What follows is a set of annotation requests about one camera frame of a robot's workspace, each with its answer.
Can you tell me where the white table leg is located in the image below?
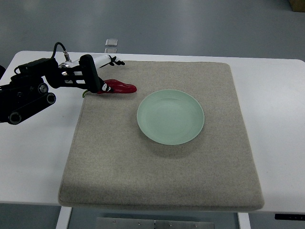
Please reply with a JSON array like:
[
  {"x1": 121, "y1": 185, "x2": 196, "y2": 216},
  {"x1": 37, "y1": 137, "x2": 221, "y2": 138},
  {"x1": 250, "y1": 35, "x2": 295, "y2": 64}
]
[
  {"x1": 56, "y1": 207, "x2": 72, "y2": 229},
  {"x1": 237, "y1": 212, "x2": 251, "y2": 229}
]

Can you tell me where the white table leg left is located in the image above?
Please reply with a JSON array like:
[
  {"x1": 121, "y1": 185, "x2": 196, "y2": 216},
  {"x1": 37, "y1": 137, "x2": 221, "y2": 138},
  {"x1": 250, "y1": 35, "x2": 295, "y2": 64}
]
[{"x1": 56, "y1": 207, "x2": 72, "y2": 229}]

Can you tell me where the black control panel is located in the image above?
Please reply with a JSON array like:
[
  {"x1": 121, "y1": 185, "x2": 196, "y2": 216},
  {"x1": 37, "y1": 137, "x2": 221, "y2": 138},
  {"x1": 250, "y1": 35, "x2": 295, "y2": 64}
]
[{"x1": 274, "y1": 214, "x2": 305, "y2": 221}]

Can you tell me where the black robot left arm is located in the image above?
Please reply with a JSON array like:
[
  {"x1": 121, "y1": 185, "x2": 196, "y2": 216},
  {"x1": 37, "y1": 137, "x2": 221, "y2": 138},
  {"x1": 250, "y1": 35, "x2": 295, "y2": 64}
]
[{"x1": 0, "y1": 54, "x2": 103, "y2": 125}]

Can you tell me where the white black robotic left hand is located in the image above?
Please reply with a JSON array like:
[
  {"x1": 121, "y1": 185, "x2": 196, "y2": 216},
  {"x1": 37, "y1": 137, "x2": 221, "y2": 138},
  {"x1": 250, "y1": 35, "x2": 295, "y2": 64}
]
[{"x1": 69, "y1": 54, "x2": 125, "y2": 94}]

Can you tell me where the beige fabric mat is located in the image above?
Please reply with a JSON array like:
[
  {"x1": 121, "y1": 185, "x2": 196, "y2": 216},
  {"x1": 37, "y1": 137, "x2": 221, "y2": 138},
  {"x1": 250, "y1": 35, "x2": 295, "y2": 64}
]
[{"x1": 58, "y1": 61, "x2": 264, "y2": 212}]

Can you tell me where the red chili pepper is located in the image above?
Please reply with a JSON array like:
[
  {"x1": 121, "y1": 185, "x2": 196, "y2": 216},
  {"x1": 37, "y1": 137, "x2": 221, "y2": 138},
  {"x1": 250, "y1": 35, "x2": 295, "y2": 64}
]
[{"x1": 82, "y1": 79, "x2": 138, "y2": 98}]

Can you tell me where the white table leg right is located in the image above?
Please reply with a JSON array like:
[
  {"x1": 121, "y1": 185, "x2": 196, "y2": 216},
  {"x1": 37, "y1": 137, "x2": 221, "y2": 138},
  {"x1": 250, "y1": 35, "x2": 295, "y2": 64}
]
[{"x1": 237, "y1": 212, "x2": 251, "y2": 229}]

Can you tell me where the cardboard box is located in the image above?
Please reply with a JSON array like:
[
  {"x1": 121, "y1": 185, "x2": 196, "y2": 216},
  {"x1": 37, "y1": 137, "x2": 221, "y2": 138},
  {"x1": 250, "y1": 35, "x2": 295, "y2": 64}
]
[{"x1": 289, "y1": 0, "x2": 305, "y2": 12}]

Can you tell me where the grey metal base plate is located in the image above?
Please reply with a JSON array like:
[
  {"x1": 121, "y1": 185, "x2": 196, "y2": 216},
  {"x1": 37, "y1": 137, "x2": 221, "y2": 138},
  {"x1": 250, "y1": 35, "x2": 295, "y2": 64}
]
[{"x1": 95, "y1": 217, "x2": 214, "y2": 229}]

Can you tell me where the light green plate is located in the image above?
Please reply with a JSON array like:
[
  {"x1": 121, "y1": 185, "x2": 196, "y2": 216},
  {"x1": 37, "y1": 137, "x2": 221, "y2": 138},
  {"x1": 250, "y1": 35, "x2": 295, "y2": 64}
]
[{"x1": 137, "y1": 90, "x2": 205, "y2": 146}]

